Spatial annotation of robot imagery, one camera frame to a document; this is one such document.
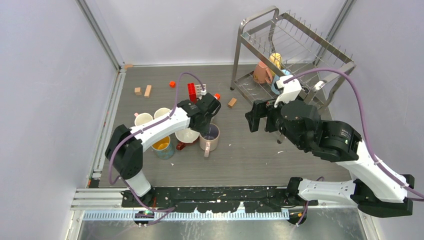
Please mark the small tan wooden cube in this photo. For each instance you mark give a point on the small tan wooden cube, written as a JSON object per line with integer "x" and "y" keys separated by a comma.
{"x": 138, "y": 91}

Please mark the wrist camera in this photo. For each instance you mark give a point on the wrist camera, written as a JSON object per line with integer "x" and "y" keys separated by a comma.
{"x": 202, "y": 90}
{"x": 290, "y": 91}

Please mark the tan wooden block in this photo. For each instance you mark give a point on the tan wooden block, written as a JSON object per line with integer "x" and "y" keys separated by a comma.
{"x": 148, "y": 91}

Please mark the dark red cup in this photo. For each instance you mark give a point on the dark red cup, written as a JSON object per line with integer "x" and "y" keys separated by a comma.
{"x": 186, "y": 137}

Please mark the pale yellow mug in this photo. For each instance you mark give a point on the pale yellow mug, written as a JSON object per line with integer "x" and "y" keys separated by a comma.
{"x": 161, "y": 112}

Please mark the small yellow cup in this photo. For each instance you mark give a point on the small yellow cup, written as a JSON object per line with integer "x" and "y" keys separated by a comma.
{"x": 276, "y": 59}

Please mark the pink faceted mug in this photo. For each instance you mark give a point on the pink faceted mug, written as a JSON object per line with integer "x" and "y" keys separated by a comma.
{"x": 142, "y": 118}

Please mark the blue patterned mug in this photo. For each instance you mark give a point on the blue patterned mug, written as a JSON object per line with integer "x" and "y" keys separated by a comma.
{"x": 164, "y": 149}

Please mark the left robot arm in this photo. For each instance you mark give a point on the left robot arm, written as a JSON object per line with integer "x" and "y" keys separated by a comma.
{"x": 127, "y": 145}

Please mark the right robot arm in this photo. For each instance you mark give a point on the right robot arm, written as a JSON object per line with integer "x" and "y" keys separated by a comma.
{"x": 372, "y": 191}

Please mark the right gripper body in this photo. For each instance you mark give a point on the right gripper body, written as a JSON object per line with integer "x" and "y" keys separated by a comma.
{"x": 273, "y": 118}

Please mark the small salmon cup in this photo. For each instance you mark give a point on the small salmon cup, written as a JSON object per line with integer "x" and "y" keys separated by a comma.
{"x": 262, "y": 74}

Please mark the steel dish rack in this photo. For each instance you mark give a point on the steel dish rack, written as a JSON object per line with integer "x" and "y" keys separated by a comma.
{"x": 302, "y": 48}

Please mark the brown wooden block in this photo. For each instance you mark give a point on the brown wooden block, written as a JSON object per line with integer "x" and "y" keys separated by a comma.
{"x": 232, "y": 103}

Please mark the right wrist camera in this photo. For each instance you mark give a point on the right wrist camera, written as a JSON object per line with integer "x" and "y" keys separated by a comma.
{"x": 290, "y": 91}

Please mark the pink cup rack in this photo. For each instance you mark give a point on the pink cup rack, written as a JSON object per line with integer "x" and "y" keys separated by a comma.
{"x": 208, "y": 141}

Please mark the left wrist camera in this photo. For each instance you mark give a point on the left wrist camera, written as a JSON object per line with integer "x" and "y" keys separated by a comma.
{"x": 202, "y": 90}

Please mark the light blue cup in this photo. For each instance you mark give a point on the light blue cup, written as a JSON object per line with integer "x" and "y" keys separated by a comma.
{"x": 276, "y": 86}

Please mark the red duplo block tower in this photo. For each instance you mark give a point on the red duplo block tower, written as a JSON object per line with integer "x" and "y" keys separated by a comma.
{"x": 192, "y": 92}

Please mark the white window grid piece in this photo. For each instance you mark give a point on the white window grid piece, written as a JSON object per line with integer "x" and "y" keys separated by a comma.
{"x": 199, "y": 88}

